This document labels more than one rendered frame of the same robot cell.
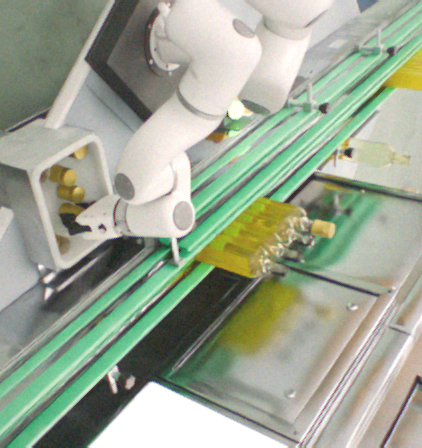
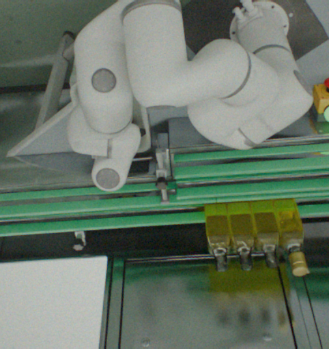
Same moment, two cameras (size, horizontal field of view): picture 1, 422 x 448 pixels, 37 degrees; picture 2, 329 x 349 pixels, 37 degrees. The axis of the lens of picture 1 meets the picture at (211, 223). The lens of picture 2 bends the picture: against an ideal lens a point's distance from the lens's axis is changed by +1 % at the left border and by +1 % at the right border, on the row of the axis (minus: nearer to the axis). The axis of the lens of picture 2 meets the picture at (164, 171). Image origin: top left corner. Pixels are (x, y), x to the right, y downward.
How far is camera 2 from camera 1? 0.88 m
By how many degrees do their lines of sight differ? 44
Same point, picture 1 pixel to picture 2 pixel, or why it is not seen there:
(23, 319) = (59, 166)
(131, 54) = (205, 29)
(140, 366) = (127, 242)
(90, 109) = not seen: hidden behind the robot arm
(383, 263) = not seen: outside the picture
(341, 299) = (269, 324)
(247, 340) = (179, 286)
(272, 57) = (196, 108)
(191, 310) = (196, 235)
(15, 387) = (13, 200)
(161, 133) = (75, 118)
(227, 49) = (80, 90)
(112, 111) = not seen: hidden behind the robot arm
